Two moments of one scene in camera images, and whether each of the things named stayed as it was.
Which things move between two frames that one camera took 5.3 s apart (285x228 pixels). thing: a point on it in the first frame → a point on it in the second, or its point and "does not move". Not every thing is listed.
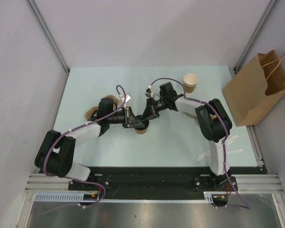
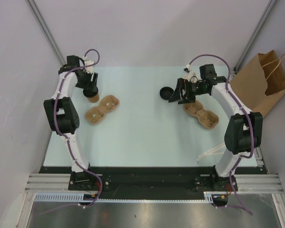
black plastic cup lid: x=145 y=122 → x=90 y=92
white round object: x=13 y=213 does not move
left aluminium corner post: x=48 y=33 does not move
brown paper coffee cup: x=141 y=132 → x=94 y=99
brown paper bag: x=256 y=87 does not move
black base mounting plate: x=156 y=183 does not move
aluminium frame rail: x=246 y=183 does not move
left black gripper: x=130 y=120 → x=89 y=84
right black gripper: x=149 y=113 → x=183 y=84
